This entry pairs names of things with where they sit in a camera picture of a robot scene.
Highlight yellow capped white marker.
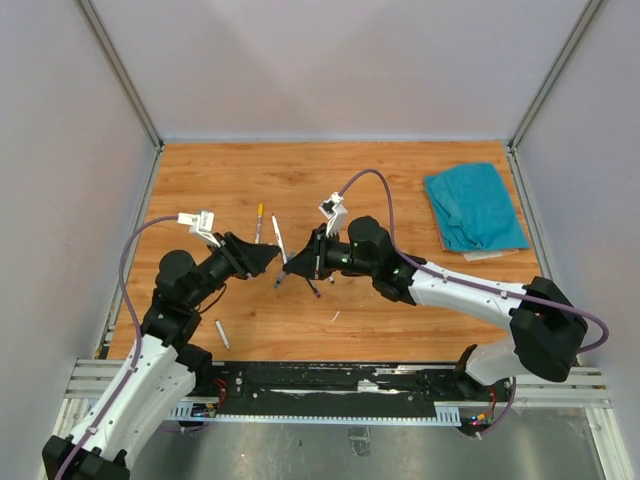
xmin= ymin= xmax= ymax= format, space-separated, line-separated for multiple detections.
xmin=254 ymin=203 xmax=264 ymax=244

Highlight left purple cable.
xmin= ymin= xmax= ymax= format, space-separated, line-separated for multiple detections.
xmin=52 ymin=213 xmax=181 ymax=476

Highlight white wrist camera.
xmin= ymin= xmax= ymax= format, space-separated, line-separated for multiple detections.
xmin=318 ymin=192 xmax=348 ymax=237
xmin=177 ymin=210 xmax=220 ymax=247

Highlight white marker blue end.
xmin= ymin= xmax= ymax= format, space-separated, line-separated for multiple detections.
xmin=271 ymin=213 xmax=288 ymax=265

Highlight purple gel pen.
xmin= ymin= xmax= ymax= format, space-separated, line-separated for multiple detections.
xmin=307 ymin=279 xmax=321 ymax=298

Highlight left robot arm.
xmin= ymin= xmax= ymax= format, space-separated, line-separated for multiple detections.
xmin=42 ymin=233 xmax=280 ymax=479

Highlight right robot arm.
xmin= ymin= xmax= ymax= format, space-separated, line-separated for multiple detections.
xmin=284 ymin=216 xmax=587 ymax=400

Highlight dark blue-green gel pen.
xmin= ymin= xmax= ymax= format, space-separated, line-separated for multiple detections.
xmin=274 ymin=271 xmax=285 ymax=289

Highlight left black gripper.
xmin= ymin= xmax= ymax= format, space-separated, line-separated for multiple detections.
xmin=187 ymin=231 xmax=281 ymax=307

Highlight small white pen near rail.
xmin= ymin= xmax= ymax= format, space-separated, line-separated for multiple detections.
xmin=215 ymin=319 xmax=231 ymax=350

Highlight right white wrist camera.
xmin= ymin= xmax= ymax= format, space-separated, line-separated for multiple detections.
xmin=318 ymin=192 xmax=348 ymax=237

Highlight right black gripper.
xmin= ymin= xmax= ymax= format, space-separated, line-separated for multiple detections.
xmin=283 ymin=228 xmax=377 ymax=282

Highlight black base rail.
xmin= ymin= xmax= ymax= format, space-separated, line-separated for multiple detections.
xmin=193 ymin=361 xmax=489 ymax=419

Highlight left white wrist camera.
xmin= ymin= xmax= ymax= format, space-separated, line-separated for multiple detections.
xmin=177 ymin=210 xmax=220 ymax=247

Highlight teal cloth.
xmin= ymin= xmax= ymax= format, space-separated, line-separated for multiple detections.
xmin=424 ymin=163 xmax=529 ymax=253

